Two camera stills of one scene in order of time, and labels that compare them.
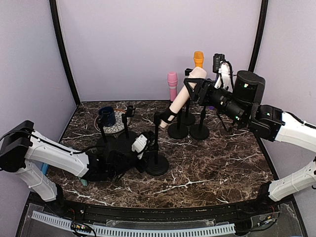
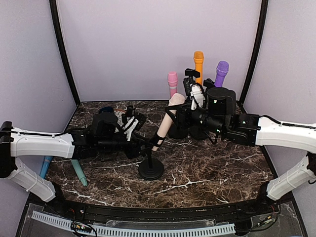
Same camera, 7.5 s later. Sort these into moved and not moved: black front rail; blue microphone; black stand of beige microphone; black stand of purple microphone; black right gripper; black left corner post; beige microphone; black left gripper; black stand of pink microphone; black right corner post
Moved: black stand of beige microphone; black left gripper; beige microphone; black right gripper
Not moved: black stand of purple microphone; black left corner post; black stand of pink microphone; black right corner post; blue microphone; black front rail
